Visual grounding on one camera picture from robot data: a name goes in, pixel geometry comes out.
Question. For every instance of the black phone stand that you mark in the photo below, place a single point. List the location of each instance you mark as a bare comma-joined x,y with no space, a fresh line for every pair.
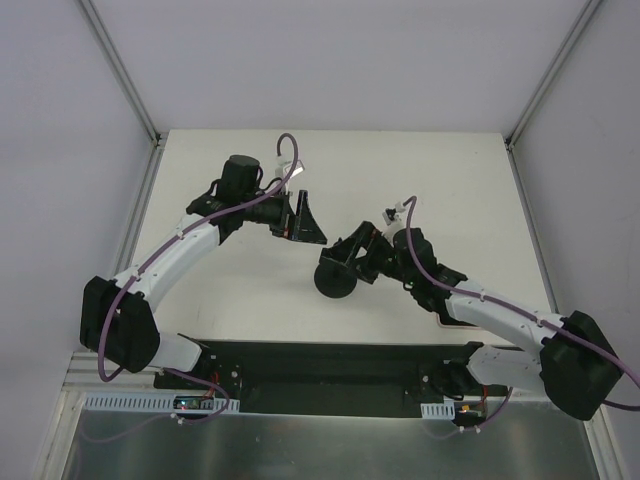
334,281

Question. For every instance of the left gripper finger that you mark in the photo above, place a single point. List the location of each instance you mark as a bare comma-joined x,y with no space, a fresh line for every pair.
303,228
303,210

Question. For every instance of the left aluminium frame post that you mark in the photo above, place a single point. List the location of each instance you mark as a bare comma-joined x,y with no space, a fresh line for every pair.
109,50

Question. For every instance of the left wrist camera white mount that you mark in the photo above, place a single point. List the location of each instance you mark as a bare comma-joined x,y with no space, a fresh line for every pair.
286,166

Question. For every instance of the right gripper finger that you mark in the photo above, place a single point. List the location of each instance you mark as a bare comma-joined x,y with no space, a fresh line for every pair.
345,250
364,270

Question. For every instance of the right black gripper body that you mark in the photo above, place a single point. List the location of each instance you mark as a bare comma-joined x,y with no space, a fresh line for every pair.
373,253

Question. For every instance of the aluminium frame post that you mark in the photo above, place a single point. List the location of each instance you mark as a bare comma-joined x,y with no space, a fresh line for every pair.
552,72
109,50

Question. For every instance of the right aluminium frame post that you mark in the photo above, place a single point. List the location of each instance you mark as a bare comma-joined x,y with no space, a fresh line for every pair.
552,72

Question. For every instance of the right white cable duct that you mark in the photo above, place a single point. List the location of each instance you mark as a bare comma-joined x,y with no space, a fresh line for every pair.
451,410

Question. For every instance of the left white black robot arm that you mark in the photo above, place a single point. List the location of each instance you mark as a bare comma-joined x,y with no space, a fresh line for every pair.
117,317

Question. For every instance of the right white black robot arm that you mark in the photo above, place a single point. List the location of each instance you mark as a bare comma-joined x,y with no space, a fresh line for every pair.
567,358

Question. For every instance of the white cable duct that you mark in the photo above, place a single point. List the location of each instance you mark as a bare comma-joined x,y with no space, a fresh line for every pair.
158,403
451,410

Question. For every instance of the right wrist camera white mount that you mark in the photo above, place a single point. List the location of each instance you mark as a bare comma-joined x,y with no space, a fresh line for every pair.
392,217

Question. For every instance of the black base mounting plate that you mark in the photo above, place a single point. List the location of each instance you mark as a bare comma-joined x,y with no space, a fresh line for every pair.
325,379

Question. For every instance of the left white cable duct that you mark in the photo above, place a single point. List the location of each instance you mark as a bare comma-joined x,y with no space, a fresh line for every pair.
158,403

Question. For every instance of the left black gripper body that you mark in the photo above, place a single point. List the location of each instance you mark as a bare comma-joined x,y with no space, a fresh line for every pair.
289,215

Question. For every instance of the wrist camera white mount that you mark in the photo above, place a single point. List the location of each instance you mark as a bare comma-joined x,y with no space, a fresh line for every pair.
286,166
392,217

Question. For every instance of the black phone pink case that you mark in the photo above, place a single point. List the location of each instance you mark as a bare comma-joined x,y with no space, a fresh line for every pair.
447,321

